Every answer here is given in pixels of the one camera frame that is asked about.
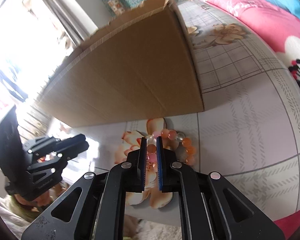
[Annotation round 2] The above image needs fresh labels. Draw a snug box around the orange pink bead bracelet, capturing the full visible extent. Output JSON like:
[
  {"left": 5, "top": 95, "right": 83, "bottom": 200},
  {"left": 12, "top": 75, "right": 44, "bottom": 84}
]
[{"left": 145, "top": 128, "right": 198, "bottom": 173}]

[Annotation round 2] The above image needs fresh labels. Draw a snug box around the left hand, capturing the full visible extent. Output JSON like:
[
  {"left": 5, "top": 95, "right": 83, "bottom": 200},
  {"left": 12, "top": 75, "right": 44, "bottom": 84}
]
[{"left": 14, "top": 181, "right": 69, "bottom": 207}]

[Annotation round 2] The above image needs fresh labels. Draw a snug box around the brown cardboard box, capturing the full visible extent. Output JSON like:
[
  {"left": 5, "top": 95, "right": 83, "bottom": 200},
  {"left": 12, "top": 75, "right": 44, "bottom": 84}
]
[{"left": 37, "top": 0, "right": 204, "bottom": 127}]

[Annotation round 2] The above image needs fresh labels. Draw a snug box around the pink blanket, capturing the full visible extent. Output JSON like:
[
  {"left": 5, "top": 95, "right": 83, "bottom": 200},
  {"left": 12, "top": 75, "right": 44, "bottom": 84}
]
[{"left": 201, "top": 0, "right": 300, "bottom": 88}]

